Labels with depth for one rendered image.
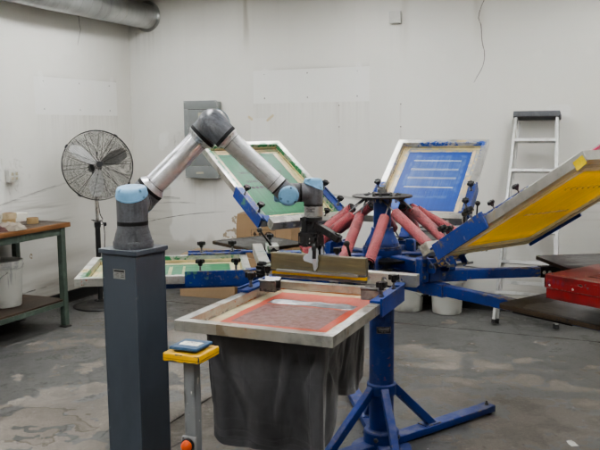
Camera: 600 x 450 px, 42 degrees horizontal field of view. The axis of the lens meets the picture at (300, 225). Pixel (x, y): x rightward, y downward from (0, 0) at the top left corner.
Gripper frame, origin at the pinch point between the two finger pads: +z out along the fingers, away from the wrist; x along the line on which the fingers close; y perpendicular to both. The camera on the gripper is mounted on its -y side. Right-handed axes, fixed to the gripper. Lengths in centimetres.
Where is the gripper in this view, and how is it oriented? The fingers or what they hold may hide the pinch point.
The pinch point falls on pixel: (318, 266)
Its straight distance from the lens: 309.7
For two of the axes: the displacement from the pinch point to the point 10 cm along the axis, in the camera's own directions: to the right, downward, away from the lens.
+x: -4.0, 1.1, -9.1
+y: -9.2, -0.4, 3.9
